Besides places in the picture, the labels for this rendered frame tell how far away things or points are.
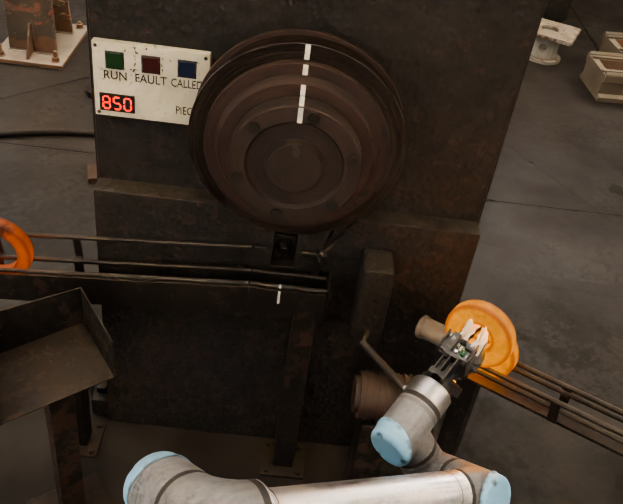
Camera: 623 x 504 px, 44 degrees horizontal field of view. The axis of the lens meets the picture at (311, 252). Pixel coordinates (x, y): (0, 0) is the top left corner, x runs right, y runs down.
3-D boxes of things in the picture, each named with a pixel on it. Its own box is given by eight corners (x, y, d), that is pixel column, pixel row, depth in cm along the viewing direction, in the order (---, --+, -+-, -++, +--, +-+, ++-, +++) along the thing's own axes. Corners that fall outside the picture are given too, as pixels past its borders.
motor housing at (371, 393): (330, 481, 234) (357, 357, 201) (402, 489, 234) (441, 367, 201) (329, 519, 223) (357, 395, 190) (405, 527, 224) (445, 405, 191)
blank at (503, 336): (455, 289, 171) (448, 296, 169) (522, 314, 163) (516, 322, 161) (447, 343, 179) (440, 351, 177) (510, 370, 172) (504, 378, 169)
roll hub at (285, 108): (226, 202, 172) (233, 87, 155) (351, 216, 173) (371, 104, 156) (223, 216, 168) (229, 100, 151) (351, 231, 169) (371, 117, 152)
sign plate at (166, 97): (97, 109, 181) (93, 36, 170) (208, 123, 182) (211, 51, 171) (95, 114, 179) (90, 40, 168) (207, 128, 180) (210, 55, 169)
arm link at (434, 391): (438, 427, 157) (398, 402, 161) (451, 409, 159) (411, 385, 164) (442, 406, 150) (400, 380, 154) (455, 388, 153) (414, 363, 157)
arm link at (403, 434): (381, 464, 156) (358, 430, 152) (415, 418, 161) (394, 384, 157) (415, 475, 148) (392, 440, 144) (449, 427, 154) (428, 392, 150)
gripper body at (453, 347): (483, 343, 158) (451, 385, 152) (478, 365, 165) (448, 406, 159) (450, 325, 161) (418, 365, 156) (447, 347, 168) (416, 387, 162)
